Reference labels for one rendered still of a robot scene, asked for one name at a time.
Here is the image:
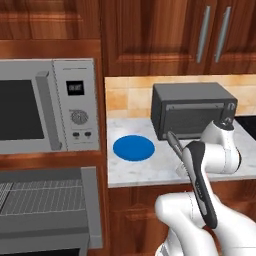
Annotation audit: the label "blue round plate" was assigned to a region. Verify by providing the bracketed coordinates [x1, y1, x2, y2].
[112, 134, 157, 163]

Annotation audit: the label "grey metal tongs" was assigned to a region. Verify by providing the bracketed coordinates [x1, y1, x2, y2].
[166, 130, 186, 162]

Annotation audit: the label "silver microwave oven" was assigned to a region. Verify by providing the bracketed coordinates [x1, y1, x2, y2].
[0, 58, 101, 155]

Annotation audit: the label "dark grey toaster oven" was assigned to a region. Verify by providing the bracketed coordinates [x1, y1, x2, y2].
[150, 82, 239, 141]

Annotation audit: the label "silver built-in oven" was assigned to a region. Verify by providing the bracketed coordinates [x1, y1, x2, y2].
[0, 166, 104, 256]

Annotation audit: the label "wide wooden cupboard door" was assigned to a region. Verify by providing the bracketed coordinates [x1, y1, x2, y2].
[101, 0, 215, 77]

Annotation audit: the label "wooden cupboard under worktop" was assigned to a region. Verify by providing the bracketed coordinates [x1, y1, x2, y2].
[107, 179, 256, 256]

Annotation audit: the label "black hob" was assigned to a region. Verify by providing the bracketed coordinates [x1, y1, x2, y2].
[234, 115, 256, 142]

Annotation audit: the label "wooden cupboard above microwave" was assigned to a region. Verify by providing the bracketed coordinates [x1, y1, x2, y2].
[0, 0, 102, 41]

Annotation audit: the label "narrow wooden cupboard door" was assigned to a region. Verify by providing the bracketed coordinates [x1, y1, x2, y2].
[209, 0, 256, 76]

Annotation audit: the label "toaster oven door handle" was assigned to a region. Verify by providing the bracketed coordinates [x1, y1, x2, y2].
[165, 102, 225, 112]

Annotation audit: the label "grey microwave door handle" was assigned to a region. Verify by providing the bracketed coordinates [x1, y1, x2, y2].
[35, 70, 64, 152]

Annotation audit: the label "grey oven wire rack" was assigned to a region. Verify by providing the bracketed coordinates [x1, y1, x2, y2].
[0, 179, 87, 216]

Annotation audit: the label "silver cupboard door handle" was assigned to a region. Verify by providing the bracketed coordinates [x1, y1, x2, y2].
[213, 6, 232, 64]
[195, 5, 212, 65]

